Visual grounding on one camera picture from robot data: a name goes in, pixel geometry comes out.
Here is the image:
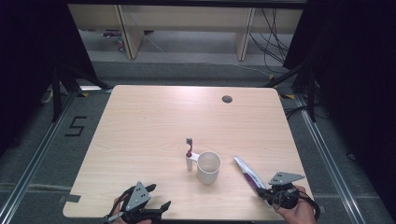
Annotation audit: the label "pink toothbrush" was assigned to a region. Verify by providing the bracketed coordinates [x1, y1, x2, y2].
[185, 137, 194, 159]

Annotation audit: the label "white and purple toothpaste tube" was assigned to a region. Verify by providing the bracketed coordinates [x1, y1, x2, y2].
[233, 155, 269, 192]

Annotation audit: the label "person's right hand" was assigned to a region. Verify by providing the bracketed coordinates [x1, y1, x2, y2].
[273, 185, 317, 224]

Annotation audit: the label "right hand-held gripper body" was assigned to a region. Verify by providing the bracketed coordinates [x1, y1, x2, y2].
[267, 172, 306, 210]

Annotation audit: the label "hanging black cables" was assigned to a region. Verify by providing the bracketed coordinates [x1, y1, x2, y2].
[248, 8, 292, 75]

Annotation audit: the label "black metal stand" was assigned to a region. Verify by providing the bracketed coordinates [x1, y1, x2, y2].
[50, 62, 111, 123]
[262, 60, 318, 123]

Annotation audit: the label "person's left hand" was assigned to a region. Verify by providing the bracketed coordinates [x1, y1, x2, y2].
[110, 194, 154, 224]

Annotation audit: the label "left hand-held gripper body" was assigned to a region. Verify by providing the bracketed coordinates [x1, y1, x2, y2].
[120, 181, 163, 224]

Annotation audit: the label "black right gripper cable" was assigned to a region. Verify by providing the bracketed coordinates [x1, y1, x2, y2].
[274, 188, 321, 222]

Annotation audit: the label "black curtain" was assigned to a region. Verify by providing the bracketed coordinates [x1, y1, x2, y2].
[0, 0, 98, 157]
[283, 0, 396, 216]

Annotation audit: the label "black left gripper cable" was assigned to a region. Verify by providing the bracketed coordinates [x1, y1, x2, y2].
[106, 186, 135, 224]

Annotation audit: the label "grey cable plug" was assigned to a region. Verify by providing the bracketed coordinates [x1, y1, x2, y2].
[104, 212, 125, 224]

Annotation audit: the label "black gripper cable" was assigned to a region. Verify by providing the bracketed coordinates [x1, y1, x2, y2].
[106, 186, 135, 224]
[274, 188, 321, 222]

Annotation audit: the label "aluminium floor rail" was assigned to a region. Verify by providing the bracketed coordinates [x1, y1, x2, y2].
[293, 94, 367, 224]
[0, 91, 78, 220]

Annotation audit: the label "white cup with toothbrush holder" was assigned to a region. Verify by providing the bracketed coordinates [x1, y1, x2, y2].
[185, 150, 222, 186]

